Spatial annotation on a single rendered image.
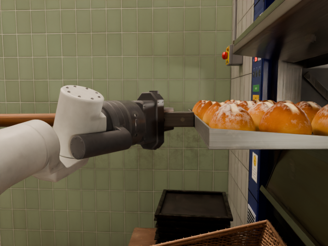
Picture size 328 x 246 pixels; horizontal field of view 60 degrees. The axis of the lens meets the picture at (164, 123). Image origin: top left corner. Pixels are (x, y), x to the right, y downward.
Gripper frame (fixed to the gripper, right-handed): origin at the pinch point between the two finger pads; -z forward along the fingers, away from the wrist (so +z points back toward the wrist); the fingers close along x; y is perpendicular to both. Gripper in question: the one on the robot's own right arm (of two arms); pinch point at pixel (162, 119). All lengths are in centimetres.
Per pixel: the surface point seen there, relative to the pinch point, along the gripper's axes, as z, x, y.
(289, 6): 3.1, 18.5, -26.9
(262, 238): -38, -40, -11
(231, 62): -89, 23, 23
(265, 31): -9.8, 18.0, -19.1
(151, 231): -54, -61, 49
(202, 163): -113, -39, 53
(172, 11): -101, 59, 69
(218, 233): -31, -39, 1
